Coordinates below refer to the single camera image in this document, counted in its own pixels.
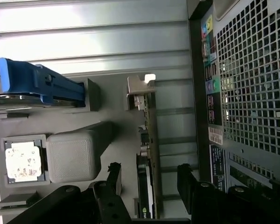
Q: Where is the grey plastic parts rack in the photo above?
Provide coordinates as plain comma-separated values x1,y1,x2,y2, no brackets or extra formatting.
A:
0,73,164,224

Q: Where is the silver CPU chip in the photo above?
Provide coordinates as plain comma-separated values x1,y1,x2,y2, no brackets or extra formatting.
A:
4,140,43,183

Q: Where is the open black PC case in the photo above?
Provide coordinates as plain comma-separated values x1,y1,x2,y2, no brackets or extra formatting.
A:
186,0,280,210

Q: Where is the hard disk in blue carrier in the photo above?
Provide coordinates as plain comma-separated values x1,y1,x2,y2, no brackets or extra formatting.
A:
0,57,85,110

